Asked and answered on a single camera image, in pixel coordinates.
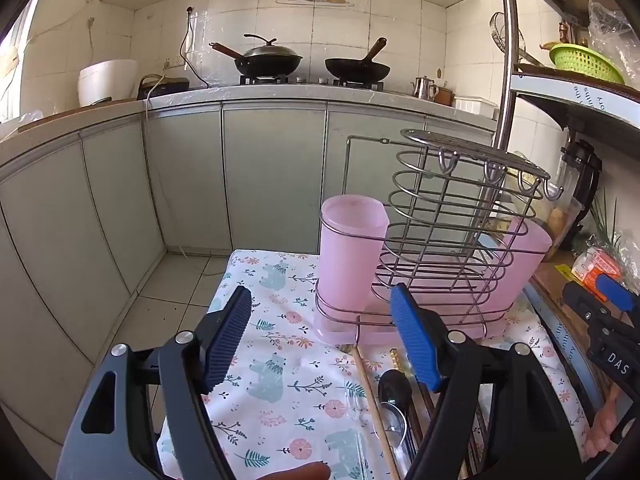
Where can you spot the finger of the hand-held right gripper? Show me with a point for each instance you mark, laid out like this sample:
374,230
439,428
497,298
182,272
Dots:
619,292
582,305

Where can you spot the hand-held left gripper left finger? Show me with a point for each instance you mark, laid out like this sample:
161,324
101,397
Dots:
230,340

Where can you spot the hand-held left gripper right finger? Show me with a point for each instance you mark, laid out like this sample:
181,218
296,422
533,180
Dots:
415,340

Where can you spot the black plastic spoon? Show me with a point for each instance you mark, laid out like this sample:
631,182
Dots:
394,387

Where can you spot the round pink plastic cup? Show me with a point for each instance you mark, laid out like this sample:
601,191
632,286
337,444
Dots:
350,260

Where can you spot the person's right hand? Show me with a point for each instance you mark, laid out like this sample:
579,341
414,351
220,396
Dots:
600,427

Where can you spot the person's left hand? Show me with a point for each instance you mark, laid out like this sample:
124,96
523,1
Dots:
300,472

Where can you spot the orange packet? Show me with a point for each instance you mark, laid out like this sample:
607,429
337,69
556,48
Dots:
592,270

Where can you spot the pink drip tray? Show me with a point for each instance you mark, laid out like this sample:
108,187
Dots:
380,335

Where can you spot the green onions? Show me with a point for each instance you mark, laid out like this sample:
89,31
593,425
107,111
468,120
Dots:
607,225

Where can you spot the floral bear print cloth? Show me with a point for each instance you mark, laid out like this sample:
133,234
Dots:
280,400

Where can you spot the metal spoon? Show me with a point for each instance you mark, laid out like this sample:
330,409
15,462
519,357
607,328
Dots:
395,425

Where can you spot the clear plastic spoon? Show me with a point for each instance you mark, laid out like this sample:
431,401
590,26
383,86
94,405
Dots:
352,410

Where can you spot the black blender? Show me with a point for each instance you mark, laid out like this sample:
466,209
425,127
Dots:
582,180

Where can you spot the grey base cabinets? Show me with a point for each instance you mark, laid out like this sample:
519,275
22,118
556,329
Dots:
270,175

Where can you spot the metal shelf unit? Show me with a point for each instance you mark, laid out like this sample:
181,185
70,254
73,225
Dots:
575,95

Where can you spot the white rectangular container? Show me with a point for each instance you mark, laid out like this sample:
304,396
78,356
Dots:
475,105

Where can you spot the green plastic basket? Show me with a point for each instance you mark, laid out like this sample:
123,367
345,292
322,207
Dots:
585,62

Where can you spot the brown pot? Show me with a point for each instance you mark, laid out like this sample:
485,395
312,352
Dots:
444,96

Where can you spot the steel kettle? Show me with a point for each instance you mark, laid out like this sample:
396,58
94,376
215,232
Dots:
422,89

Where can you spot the clear plastic bag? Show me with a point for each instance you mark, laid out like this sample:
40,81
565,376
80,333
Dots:
612,35

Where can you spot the black countertop appliance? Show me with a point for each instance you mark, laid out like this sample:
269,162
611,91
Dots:
167,87

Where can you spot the gas stove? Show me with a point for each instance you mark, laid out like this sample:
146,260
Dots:
310,81

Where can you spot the black open wok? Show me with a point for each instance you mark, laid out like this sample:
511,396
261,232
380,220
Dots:
357,70

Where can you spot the metal strainer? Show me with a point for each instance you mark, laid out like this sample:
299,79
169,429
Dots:
505,35

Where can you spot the black wok with lid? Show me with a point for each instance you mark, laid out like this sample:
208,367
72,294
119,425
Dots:
270,60

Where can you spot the white rice cooker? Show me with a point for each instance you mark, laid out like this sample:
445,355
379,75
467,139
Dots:
107,82

